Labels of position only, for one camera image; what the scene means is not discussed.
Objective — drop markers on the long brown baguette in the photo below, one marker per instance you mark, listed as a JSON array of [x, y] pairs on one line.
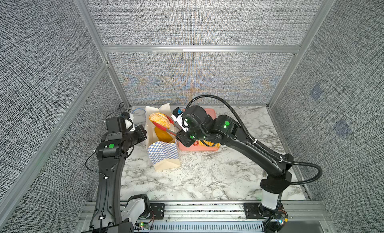
[[163, 136]]

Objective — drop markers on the pink plastic tray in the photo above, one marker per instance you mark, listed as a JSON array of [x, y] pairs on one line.
[[195, 147]]

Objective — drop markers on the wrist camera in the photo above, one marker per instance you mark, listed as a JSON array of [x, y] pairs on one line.
[[129, 121], [179, 122]]

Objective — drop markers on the blue checkered paper bag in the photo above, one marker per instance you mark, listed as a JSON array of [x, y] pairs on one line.
[[162, 155]]

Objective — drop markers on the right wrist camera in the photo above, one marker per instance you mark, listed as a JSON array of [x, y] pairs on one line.
[[179, 122]]

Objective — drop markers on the red kitchen tongs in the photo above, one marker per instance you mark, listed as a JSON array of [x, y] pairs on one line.
[[167, 130]]

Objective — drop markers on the aluminium front rail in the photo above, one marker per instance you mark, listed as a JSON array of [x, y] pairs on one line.
[[229, 217]]

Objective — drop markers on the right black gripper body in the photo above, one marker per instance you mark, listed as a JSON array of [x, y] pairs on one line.
[[191, 135]]

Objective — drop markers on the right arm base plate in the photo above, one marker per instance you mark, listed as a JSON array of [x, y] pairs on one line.
[[257, 211]]

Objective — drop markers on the pale bread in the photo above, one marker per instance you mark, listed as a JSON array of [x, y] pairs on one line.
[[160, 119]]

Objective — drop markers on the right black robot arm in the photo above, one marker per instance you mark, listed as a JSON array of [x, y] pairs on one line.
[[195, 124]]

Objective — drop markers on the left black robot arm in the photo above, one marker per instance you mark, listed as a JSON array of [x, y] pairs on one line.
[[115, 147]]

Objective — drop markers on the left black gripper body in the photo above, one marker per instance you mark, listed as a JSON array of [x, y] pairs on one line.
[[136, 137]]

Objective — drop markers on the ridged yellow bread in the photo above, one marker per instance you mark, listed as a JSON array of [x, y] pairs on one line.
[[209, 145]]

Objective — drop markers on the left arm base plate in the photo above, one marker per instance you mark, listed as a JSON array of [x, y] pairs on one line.
[[157, 212]]

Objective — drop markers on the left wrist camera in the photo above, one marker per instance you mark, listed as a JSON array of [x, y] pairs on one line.
[[129, 121]]

